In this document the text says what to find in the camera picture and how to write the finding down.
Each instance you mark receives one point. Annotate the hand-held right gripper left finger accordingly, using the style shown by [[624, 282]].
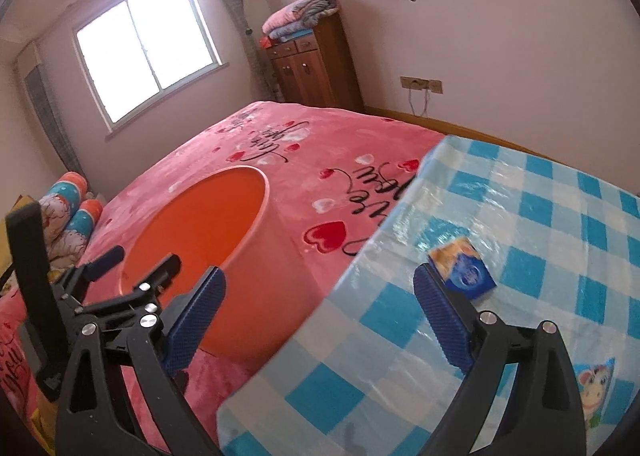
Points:
[[192, 321]]

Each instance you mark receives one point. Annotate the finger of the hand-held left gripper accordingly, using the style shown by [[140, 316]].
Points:
[[150, 286], [105, 261]]

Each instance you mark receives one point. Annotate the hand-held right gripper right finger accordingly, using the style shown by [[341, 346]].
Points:
[[445, 316]]

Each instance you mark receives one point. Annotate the blue snack carton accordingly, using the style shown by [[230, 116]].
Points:
[[467, 271]]

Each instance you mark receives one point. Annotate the orange plastic bucket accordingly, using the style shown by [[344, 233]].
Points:
[[290, 261]]

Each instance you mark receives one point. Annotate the orange blue cartoon bolster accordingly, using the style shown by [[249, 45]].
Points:
[[62, 196], [77, 231]]

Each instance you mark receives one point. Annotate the blue checked cloth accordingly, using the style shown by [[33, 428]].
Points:
[[500, 216]]

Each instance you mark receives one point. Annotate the grey checked curtain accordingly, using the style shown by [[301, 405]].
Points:
[[240, 10], [47, 120]]

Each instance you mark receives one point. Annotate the pink heart print blanket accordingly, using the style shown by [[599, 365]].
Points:
[[300, 160]]

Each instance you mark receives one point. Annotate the white framed window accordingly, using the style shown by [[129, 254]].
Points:
[[145, 45]]

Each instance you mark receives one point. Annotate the brown wooden cabinet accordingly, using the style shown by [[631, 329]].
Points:
[[320, 70]]

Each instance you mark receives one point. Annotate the stack of folded blankets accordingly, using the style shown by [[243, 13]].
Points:
[[300, 13]]

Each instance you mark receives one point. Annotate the wooden bed frame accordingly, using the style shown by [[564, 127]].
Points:
[[450, 128]]

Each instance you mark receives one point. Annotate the wall socket strip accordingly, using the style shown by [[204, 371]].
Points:
[[421, 84]]

